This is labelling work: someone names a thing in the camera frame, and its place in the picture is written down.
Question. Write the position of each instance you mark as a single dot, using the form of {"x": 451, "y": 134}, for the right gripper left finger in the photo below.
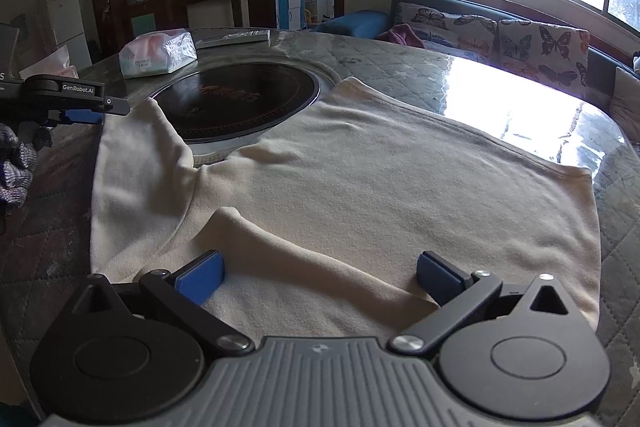
{"x": 129, "y": 351}

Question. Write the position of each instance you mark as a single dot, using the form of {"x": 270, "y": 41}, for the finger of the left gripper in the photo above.
{"x": 73, "y": 116}
{"x": 114, "y": 106}

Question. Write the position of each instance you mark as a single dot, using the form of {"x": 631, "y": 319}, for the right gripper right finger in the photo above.
{"x": 504, "y": 352}

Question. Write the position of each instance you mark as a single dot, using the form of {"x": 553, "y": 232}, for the cream knit sweater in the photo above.
{"x": 321, "y": 221}

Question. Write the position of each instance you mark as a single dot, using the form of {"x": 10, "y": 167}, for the grey knit gloved hand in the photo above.
{"x": 19, "y": 154}

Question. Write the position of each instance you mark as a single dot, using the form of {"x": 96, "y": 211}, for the plastic tissue pack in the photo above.
{"x": 160, "y": 52}

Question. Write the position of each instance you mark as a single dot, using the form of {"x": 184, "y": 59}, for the white refrigerator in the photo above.
{"x": 68, "y": 30}

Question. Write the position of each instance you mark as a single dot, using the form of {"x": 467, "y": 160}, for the black round induction cooktop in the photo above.
{"x": 222, "y": 107}

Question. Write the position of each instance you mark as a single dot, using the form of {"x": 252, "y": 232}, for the flat grey box on table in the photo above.
{"x": 235, "y": 39}

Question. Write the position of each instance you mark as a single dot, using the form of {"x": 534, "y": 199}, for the blue small cabinet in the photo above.
{"x": 290, "y": 14}

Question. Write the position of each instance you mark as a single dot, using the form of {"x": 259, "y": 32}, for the grey plain cushion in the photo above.
{"x": 625, "y": 104}

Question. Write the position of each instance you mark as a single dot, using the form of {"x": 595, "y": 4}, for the magenta cloth on sofa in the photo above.
{"x": 402, "y": 35}

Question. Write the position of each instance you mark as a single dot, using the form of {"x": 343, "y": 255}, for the right butterfly pillow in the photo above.
{"x": 553, "y": 55}

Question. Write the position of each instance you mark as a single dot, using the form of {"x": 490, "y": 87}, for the butterfly pillow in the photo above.
{"x": 467, "y": 35}
{"x": 553, "y": 55}

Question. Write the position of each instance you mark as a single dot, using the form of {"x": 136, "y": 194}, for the blue corner sofa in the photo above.
{"x": 368, "y": 24}

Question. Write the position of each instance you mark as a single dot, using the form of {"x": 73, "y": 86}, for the left butterfly pillow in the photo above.
{"x": 467, "y": 35}

